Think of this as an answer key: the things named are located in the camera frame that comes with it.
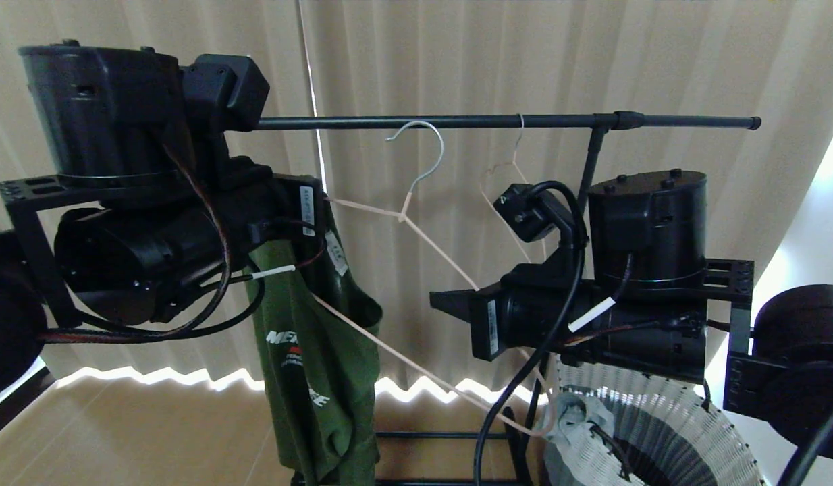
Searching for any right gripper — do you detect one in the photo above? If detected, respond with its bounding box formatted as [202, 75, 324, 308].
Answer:
[469, 263, 707, 384]

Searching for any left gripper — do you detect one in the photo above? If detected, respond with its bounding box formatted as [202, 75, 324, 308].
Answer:
[54, 157, 325, 326]

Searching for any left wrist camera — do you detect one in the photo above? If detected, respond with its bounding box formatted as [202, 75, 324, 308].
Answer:
[180, 54, 272, 180]

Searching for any black clothes rack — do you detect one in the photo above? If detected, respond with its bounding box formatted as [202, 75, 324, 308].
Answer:
[254, 111, 761, 486]

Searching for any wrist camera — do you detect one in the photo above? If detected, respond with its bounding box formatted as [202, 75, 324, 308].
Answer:
[492, 181, 589, 284]
[180, 54, 272, 180]

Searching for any pale grey garment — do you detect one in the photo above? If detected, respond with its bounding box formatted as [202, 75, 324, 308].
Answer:
[545, 394, 616, 460]

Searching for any beige curtain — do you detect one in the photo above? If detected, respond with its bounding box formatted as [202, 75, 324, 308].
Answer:
[0, 0, 833, 406]

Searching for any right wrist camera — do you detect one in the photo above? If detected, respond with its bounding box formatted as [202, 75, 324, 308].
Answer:
[492, 181, 589, 284]

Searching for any pink clothes hanger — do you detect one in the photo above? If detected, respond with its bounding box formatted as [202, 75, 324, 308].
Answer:
[479, 113, 547, 264]
[308, 120, 558, 439]

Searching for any green printed shirt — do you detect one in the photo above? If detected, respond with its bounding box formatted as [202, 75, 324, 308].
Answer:
[244, 202, 383, 486]

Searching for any white laundry basket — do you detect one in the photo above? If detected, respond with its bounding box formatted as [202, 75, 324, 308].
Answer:
[539, 351, 768, 486]

